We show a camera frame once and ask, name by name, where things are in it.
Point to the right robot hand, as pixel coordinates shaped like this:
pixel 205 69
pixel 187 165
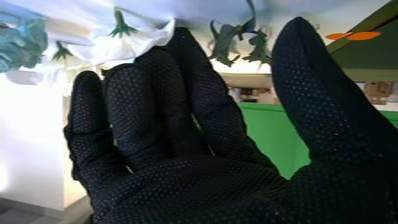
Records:
pixel 196 173

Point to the white sheet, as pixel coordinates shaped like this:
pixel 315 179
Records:
pixel 196 10

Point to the white flower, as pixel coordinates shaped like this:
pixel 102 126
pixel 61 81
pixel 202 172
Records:
pixel 60 65
pixel 127 43

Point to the blue flower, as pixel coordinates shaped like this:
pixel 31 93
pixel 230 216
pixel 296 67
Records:
pixel 22 43

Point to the green sprig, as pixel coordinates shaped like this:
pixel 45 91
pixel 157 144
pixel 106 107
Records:
pixel 228 41

